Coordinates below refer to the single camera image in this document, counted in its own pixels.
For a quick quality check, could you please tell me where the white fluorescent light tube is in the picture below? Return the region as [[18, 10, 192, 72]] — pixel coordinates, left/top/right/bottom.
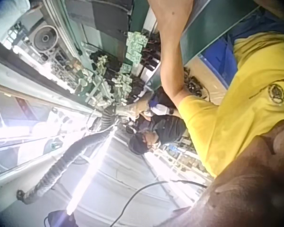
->
[[65, 127, 116, 216]]

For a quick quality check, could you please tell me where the grey corrugated exhaust hose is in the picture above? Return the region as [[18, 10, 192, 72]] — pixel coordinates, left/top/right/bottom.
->
[[16, 105, 116, 205]]

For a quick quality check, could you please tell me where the bundle of black wires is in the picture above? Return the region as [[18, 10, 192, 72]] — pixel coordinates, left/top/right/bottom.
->
[[183, 67, 211, 102]]

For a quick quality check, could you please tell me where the heap of green circuit boards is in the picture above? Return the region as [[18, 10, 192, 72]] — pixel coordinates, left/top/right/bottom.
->
[[76, 31, 149, 107]]

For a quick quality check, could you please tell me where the green workbench edge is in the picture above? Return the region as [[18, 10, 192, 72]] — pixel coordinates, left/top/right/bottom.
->
[[179, 0, 261, 64]]

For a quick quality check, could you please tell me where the black cable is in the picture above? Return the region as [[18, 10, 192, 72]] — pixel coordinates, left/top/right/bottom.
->
[[108, 179, 208, 227]]

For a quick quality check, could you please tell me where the row of black components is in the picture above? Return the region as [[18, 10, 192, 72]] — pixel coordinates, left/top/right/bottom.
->
[[141, 32, 162, 71]]

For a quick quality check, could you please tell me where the round grey fan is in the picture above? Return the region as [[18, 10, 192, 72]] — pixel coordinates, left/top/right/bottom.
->
[[28, 25, 60, 53]]

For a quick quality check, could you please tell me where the blue plastic crate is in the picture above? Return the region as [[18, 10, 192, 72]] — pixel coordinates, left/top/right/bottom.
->
[[200, 35, 239, 90]]

